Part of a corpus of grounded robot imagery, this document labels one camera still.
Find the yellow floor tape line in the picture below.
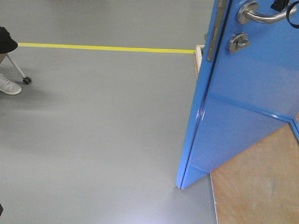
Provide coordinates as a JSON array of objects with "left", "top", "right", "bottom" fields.
[{"left": 18, "top": 42, "right": 195, "bottom": 54}]

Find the white shoe left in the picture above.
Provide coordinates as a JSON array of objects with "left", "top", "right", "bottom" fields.
[{"left": 0, "top": 74, "right": 22, "bottom": 95}]

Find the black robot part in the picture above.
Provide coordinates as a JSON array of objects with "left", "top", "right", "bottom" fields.
[{"left": 271, "top": 0, "right": 289, "bottom": 12}]

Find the white edge batten left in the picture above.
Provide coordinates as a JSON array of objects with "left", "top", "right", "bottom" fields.
[{"left": 193, "top": 45, "right": 205, "bottom": 79}]

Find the blue door frame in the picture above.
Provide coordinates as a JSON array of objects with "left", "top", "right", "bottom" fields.
[{"left": 289, "top": 118, "right": 299, "bottom": 141}]

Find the steel door handle inner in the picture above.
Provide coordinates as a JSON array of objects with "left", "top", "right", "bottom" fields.
[{"left": 236, "top": 0, "right": 287, "bottom": 24}]

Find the steel lock faceplate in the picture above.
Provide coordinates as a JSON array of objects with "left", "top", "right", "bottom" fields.
[{"left": 206, "top": 0, "right": 227, "bottom": 62}]

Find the steel thumb turn lock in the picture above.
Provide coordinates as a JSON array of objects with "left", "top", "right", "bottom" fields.
[{"left": 228, "top": 32, "right": 250, "bottom": 53}]

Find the black cable loop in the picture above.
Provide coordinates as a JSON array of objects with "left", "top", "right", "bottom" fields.
[{"left": 286, "top": 4, "right": 299, "bottom": 30}]

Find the plywood base platform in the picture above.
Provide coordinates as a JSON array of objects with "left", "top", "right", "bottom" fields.
[{"left": 211, "top": 124, "right": 299, "bottom": 224}]

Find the chair leg with caster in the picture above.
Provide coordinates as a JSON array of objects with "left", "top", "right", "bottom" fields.
[{"left": 6, "top": 54, "right": 32, "bottom": 85}]

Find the blue door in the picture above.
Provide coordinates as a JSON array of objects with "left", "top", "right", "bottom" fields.
[{"left": 176, "top": 0, "right": 299, "bottom": 189}]

